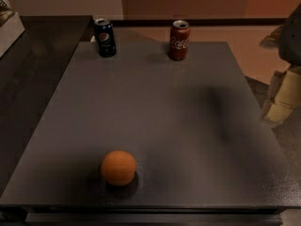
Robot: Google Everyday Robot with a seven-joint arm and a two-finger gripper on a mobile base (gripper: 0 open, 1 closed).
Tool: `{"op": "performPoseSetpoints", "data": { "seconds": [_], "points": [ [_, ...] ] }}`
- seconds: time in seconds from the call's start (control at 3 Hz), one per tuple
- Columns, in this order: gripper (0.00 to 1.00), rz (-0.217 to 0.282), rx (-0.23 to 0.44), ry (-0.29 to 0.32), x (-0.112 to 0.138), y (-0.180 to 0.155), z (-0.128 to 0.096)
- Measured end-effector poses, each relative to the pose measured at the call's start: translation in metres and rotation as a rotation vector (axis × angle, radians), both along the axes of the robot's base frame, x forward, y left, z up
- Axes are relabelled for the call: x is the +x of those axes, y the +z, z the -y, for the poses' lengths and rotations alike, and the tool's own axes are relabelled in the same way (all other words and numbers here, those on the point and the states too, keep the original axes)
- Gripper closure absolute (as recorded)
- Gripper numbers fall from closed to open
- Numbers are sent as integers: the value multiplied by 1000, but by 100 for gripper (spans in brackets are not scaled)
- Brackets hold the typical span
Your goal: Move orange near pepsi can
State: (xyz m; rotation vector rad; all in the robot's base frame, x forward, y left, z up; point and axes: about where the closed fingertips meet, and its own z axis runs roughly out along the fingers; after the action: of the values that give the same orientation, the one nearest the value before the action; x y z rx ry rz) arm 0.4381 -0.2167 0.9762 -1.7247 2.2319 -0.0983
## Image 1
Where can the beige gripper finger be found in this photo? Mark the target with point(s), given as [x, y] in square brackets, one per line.
[283, 96]

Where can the orange fruit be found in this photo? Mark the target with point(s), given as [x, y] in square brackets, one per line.
[118, 168]

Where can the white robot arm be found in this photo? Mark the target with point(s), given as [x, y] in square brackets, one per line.
[287, 38]

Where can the red coca-cola can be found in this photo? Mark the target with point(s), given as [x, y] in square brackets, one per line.
[179, 40]

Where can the blue pepsi can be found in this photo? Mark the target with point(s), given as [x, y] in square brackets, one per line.
[104, 36]

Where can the dark side table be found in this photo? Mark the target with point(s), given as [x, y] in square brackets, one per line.
[29, 73]

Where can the white box on side table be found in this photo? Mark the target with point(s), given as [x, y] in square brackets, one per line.
[11, 26]

